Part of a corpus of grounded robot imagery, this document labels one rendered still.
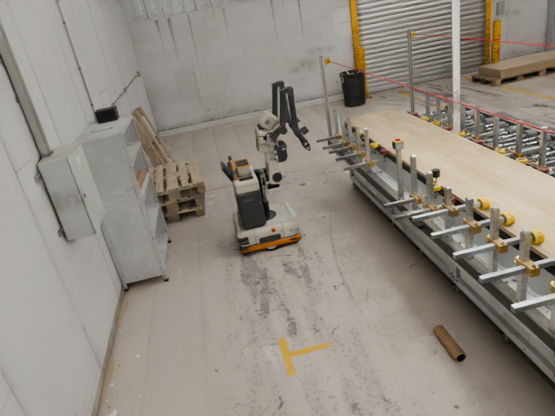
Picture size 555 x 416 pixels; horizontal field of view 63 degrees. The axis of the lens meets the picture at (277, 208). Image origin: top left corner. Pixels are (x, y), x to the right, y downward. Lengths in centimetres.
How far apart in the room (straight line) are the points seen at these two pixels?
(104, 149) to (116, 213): 61
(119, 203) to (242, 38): 674
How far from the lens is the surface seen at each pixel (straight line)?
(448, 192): 317
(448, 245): 329
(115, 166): 435
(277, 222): 478
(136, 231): 457
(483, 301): 369
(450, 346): 344
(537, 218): 324
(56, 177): 350
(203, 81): 1056
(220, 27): 1050
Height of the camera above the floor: 238
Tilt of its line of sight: 24 degrees down
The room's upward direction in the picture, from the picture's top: 10 degrees counter-clockwise
